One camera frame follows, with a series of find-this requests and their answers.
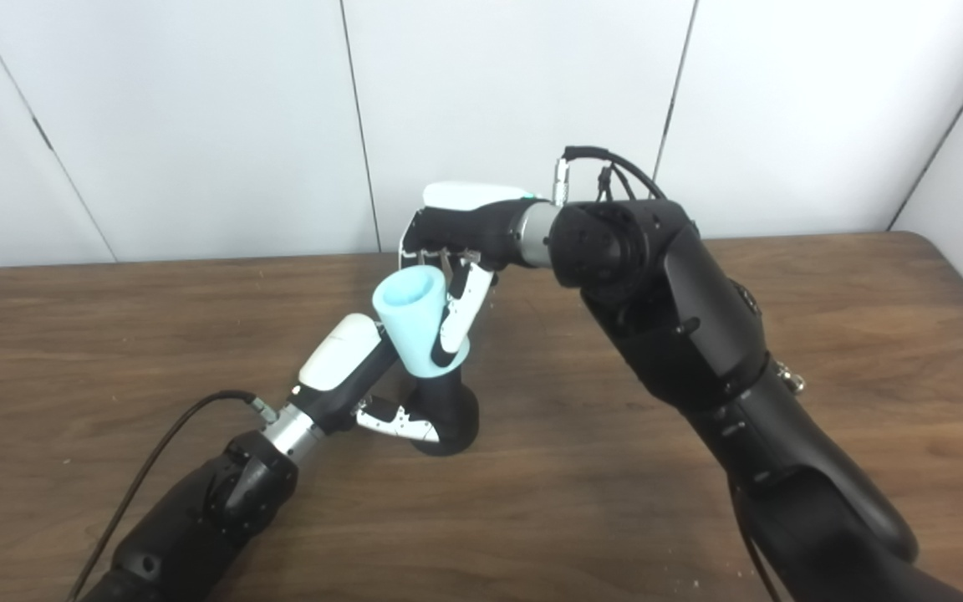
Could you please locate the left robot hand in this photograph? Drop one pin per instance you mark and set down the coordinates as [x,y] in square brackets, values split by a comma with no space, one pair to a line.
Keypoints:
[335,359]

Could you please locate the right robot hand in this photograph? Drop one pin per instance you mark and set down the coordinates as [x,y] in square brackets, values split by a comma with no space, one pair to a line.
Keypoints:
[473,226]

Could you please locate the black nozzle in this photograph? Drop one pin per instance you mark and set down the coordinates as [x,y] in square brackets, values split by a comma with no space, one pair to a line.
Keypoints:
[448,410]

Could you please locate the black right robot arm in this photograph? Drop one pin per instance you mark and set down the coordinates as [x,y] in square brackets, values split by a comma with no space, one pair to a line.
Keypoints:
[699,334]

